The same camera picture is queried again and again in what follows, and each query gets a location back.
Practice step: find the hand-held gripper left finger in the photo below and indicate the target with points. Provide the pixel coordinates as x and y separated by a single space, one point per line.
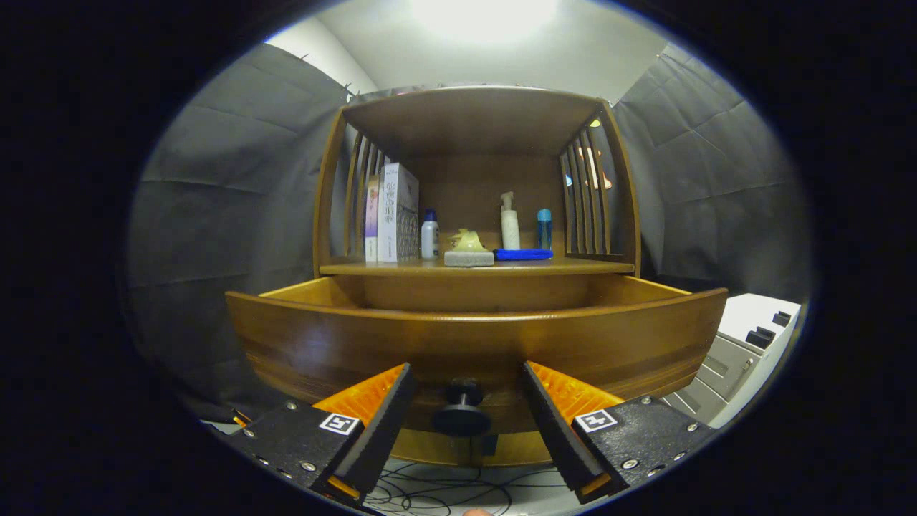
380 430

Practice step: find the white bottle with blue cap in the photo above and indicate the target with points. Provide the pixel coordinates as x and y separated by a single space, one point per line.
430 240

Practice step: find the thin purple book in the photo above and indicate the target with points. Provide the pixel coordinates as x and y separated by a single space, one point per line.
371 222

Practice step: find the white pump bottle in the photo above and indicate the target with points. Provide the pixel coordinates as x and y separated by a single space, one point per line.
510 229

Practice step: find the wooden countertop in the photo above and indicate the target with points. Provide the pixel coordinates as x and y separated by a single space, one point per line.
559 266

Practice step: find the wooden cabinet door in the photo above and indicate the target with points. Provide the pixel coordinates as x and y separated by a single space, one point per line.
519 448
423 448

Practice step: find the clear blue bottle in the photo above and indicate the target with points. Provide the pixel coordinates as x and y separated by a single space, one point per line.
544 229

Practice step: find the folded blue cloth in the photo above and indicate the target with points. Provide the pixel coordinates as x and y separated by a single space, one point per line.
523 254

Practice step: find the thick white book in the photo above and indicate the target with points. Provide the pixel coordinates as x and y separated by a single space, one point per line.
397 215

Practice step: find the small black block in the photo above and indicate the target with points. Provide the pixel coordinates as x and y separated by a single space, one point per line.
781 319
759 337

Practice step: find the wooden cabinet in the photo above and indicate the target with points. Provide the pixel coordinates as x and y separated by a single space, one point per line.
466 186

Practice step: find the white drawer unit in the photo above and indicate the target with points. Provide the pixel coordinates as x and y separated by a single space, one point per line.
745 315

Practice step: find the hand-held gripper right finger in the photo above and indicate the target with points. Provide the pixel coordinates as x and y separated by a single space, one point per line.
555 430

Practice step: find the wooden drawer with black knob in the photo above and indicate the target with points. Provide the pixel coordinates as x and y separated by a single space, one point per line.
573 344

